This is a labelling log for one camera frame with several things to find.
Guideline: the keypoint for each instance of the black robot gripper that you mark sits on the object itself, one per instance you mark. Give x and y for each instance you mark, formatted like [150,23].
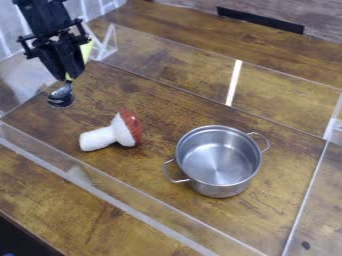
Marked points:
[54,30]

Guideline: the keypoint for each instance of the stainless steel pot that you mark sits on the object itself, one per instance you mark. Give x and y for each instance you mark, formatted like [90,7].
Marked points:
[217,160]

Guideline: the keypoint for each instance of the plush mushroom toy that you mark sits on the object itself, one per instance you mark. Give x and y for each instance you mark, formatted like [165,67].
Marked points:
[123,131]

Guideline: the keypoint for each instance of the clear acrylic enclosure wall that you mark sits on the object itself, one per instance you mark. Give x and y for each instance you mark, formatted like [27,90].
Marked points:
[286,215]

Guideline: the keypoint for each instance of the black strip on table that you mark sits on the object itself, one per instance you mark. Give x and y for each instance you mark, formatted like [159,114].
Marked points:
[261,20]

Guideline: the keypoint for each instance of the clear acrylic triangle stand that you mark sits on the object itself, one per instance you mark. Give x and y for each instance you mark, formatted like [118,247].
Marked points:
[99,49]

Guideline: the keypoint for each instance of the green handled metal spoon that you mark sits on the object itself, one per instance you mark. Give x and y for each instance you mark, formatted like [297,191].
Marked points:
[62,97]

